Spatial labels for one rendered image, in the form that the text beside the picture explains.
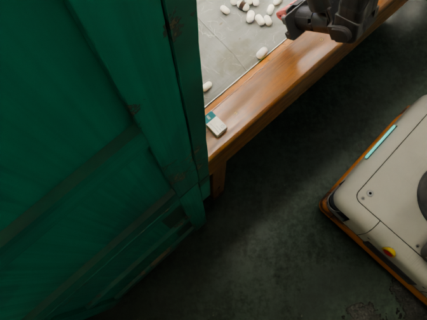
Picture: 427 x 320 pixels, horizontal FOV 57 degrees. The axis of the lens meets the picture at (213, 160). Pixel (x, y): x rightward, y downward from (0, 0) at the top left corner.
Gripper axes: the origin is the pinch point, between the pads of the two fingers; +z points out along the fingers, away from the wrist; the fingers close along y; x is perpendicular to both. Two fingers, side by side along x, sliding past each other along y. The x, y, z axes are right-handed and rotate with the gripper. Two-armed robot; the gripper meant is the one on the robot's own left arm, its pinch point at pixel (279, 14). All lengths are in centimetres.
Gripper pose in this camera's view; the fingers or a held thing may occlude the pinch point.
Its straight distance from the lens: 110.1
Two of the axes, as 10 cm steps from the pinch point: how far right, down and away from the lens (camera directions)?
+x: 4.4, 6.7, 6.0
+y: -7.4, 6.5, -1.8
